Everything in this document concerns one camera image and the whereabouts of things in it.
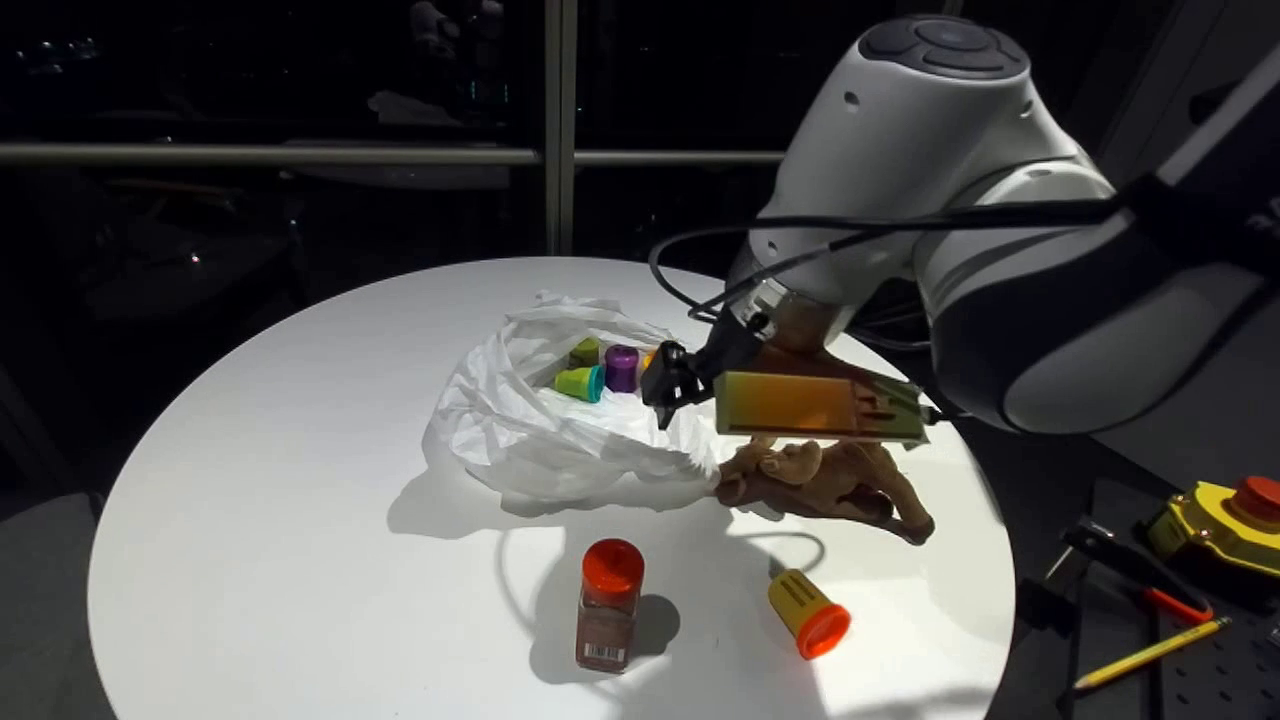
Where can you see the dark grey slanted panel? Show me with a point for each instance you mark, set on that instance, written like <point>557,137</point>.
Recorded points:
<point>1201,360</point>

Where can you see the brown plush moose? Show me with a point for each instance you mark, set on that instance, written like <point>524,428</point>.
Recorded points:
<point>827,476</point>

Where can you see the teal lid dough tub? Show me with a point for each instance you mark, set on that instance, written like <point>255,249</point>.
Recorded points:
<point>576,386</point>

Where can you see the metal window railing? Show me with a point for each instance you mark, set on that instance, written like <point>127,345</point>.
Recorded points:
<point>265,152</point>

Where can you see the yellow emergency stop button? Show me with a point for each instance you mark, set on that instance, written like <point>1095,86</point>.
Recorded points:
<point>1223,522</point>

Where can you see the yellow rectangular board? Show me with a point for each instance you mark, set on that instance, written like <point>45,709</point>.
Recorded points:
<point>814,406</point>

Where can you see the robot arm white and grey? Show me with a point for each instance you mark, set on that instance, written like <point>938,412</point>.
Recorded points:
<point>960,173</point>

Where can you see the grey window post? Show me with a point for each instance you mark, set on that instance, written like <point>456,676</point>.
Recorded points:
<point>557,123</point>

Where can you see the spice jar red lid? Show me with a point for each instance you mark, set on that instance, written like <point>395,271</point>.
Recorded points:
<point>611,602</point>

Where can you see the black perforated bench plate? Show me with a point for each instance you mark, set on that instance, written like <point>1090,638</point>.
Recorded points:
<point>1201,667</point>

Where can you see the yellow tub red-orange lid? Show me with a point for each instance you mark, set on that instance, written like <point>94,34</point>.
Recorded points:
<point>806,609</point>

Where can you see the clear plastic bag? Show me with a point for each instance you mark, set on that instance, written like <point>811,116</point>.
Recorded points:
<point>533,446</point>

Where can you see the yellow pencil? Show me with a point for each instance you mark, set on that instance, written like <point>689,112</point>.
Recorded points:
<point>1150,659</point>

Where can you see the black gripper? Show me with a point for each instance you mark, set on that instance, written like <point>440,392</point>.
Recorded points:
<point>707,370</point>

